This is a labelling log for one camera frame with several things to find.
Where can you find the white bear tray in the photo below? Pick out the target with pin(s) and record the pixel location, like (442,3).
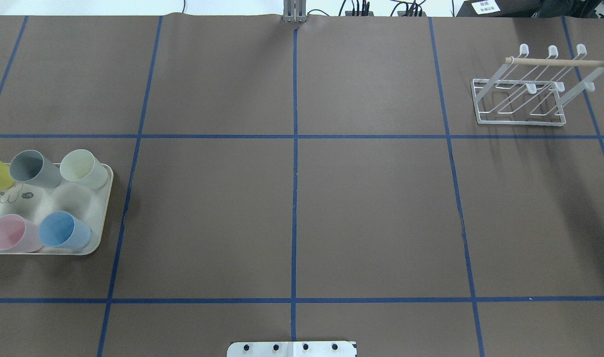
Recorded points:
(88,205)

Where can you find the pale green plastic cup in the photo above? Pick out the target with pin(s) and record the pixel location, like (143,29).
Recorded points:
(83,168)

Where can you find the grey plastic cup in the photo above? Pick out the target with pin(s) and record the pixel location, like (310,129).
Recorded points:
(33,168)

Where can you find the blue plastic cup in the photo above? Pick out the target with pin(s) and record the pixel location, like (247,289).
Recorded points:
(63,230)

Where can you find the grey aluminium post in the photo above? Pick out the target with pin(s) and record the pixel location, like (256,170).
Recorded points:
(294,11)

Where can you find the pink plastic cup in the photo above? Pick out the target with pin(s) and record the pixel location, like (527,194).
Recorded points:
(18,235)

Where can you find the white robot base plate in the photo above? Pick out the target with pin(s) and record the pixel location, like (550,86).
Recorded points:
(293,349)

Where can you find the white wire cup rack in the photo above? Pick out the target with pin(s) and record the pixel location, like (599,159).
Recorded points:
(529,91)

